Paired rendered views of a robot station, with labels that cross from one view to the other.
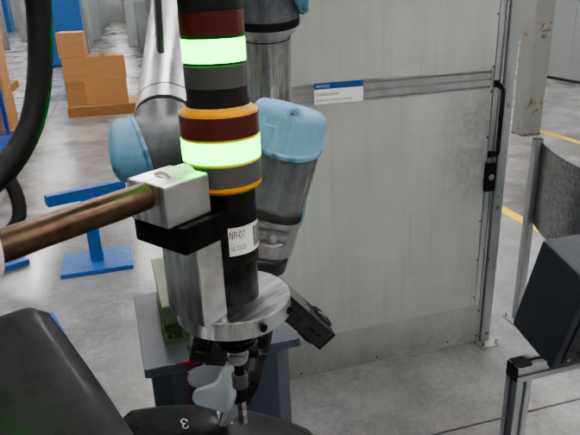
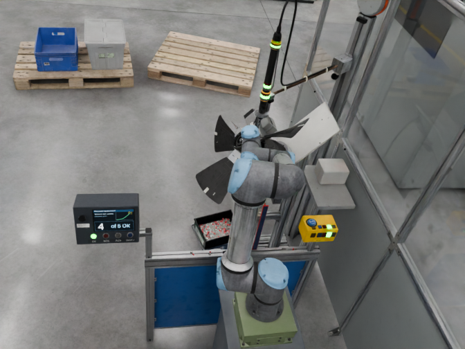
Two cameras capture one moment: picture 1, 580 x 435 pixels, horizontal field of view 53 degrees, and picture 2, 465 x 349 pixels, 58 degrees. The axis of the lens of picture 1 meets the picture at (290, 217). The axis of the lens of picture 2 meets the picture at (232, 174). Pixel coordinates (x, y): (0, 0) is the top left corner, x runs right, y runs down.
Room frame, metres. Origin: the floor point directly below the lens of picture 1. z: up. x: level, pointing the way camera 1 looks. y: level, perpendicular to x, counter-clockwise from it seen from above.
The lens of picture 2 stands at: (2.00, -0.02, 2.57)
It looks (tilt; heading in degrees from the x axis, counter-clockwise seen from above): 42 degrees down; 181
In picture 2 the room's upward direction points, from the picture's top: 10 degrees clockwise
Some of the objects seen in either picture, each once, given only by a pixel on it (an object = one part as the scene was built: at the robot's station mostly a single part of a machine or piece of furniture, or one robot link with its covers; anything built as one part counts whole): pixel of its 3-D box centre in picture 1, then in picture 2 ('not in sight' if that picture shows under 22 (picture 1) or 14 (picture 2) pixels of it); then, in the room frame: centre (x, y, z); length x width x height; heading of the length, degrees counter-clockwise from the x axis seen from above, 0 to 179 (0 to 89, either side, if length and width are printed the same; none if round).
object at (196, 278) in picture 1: (217, 243); (264, 104); (0.31, 0.04, 1.50); 0.09 x 0.07 x 0.10; 141
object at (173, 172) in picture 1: (175, 185); not in sight; (0.29, 0.06, 1.55); 0.02 x 0.02 x 0.02; 51
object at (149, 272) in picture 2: not in sight; (149, 305); (0.81, -0.37, 0.39); 0.04 x 0.04 x 0.78; 16
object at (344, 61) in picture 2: not in sight; (342, 63); (-0.17, 0.43, 1.55); 0.10 x 0.07 x 0.09; 141
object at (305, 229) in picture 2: not in sight; (317, 229); (0.58, 0.42, 1.02); 0.16 x 0.10 x 0.11; 106
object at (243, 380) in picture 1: (240, 389); not in sight; (0.32, 0.04, 1.40); 0.01 x 0.01 x 0.05
